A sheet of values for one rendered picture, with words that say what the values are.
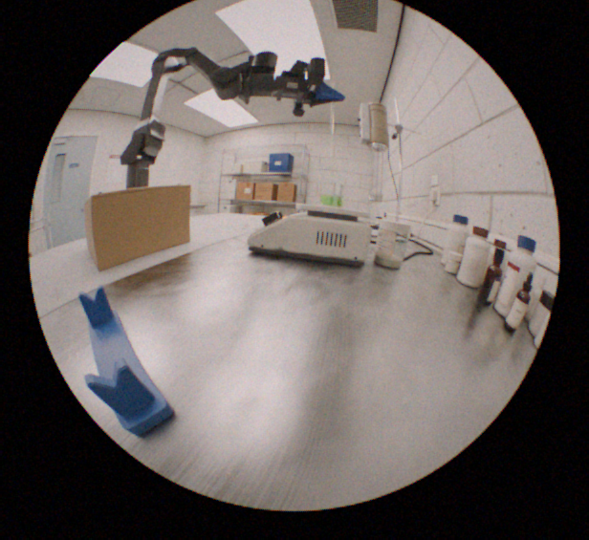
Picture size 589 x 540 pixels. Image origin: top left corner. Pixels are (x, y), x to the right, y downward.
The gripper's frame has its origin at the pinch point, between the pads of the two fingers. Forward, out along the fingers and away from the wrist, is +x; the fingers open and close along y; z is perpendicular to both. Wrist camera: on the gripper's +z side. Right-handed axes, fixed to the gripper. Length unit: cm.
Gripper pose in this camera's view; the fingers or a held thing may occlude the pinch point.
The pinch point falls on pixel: (330, 95)
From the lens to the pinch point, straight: 42.3
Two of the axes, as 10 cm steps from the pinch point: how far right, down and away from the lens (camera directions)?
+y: -1.8, -2.6, 9.5
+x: 9.8, 0.2, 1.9
